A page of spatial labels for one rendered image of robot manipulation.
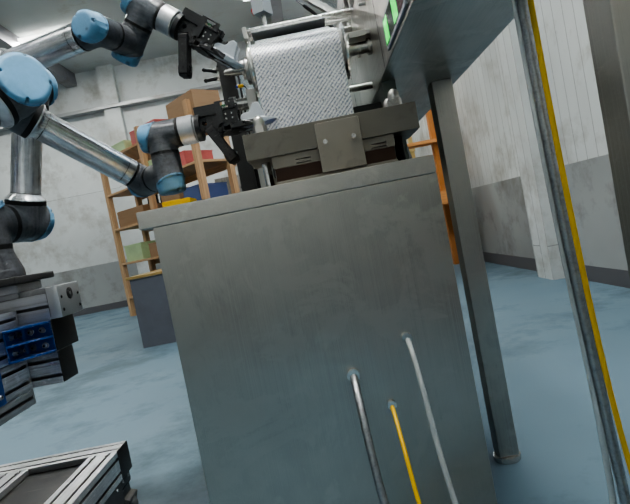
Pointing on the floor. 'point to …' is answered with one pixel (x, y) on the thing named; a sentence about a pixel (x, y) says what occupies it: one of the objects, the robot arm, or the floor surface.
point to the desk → (152, 308)
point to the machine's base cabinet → (326, 348)
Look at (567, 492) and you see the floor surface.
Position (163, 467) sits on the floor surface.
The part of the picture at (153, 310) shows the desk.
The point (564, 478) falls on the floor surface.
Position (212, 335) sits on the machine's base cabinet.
